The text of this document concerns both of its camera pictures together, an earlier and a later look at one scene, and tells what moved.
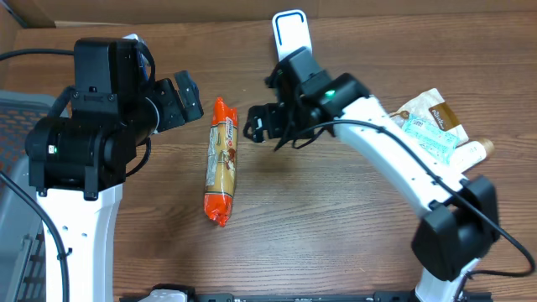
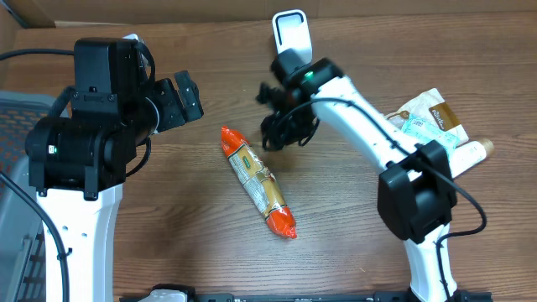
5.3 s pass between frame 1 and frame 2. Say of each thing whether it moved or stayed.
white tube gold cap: stayed
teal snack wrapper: stayed
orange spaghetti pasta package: moved
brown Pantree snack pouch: stayed
